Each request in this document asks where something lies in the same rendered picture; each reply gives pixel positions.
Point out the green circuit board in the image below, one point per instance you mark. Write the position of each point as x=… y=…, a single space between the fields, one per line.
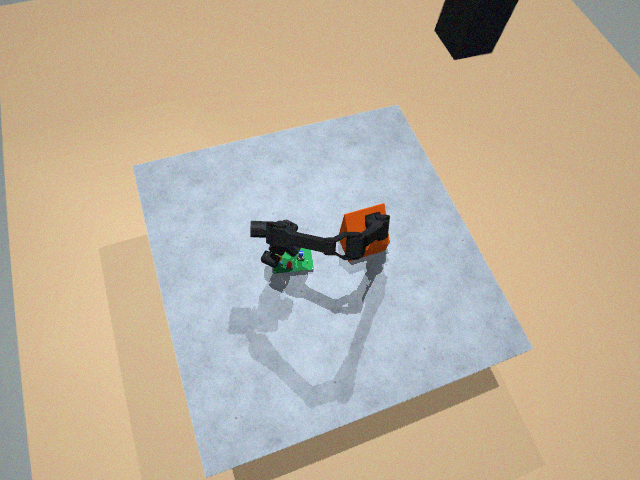
x=301 y=262

